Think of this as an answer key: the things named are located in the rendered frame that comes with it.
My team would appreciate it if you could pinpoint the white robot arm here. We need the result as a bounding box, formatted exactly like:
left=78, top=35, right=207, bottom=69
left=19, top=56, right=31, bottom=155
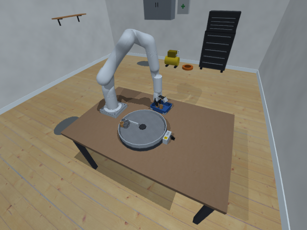
left=96, top=29, right=162, bottom=113

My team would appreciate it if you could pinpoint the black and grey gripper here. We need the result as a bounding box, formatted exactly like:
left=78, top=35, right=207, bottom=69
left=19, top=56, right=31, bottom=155
left=153, top=92, right=162, bottom=106

